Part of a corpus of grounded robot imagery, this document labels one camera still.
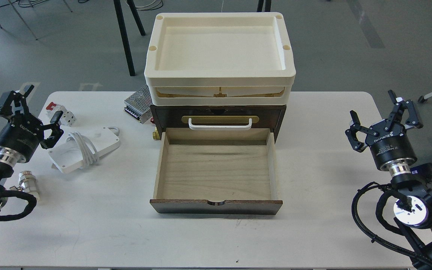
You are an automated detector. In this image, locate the metal mesh power supply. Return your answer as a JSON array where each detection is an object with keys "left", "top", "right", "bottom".
[{"left": 124, "top": 84, "right": 153, "bottom": 124}]

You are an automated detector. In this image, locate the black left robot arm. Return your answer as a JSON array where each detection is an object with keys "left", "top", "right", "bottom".
[{"left": 0, "top": 84, "right": 64, "bottom": 222}]

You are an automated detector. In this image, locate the white drawer handle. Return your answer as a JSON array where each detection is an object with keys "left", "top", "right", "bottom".
[{"left": 188, "top": 118, "right": 253, "bottom": 131}]

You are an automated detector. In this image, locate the dark wooden cabinet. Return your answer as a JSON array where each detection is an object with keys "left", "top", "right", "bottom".
[{"left": 150, "top": 105, "right": 287, "bottom": 139}]

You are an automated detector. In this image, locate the brass fitting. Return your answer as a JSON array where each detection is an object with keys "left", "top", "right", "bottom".
[{"left": 152, "top": 127, "right": 161, "bottom": 140}]

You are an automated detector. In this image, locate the white red circuit breaker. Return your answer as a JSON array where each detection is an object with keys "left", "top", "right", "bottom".
[{"left": 46, "top": 101, "right": 77, "bottom": 126}]

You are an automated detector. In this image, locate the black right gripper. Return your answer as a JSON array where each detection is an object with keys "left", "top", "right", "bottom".
[{"left": 345, "top": 90, "right": 423, "bottom": 171}]

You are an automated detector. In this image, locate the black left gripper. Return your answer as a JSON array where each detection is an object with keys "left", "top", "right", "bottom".
[{"left": 0, "top": 84, "right": 64, "bottom": 164}]

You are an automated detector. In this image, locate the black table leg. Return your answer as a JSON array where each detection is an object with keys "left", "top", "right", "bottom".
[{"left": 113, "top": 0, "right": 146, "bottom": 77}]

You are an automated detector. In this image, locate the white power strip with cable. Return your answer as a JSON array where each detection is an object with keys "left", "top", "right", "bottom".
[{"left": 48, "top": 126, "right": 120, "bottom": 173}]

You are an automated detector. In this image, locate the open wooden drawer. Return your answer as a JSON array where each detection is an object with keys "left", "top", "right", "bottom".
[{"left": 150, "top": 128, "right": 283, "bottom": 215}]

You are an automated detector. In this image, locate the cream plastic tray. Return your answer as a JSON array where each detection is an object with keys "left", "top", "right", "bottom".
[{"left": 144, "top": 12, "right": 296, "bottom": 106}]

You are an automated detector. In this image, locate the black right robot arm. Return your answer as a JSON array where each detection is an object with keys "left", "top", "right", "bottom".
[{"left": 346, "top": 90, "right": 432, "bottom": 270}]

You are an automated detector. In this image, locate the metal valve with white pipe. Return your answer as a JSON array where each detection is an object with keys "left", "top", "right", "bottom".
[{"left": 9, "top": 171, "right": 40, "bottom": 202}]

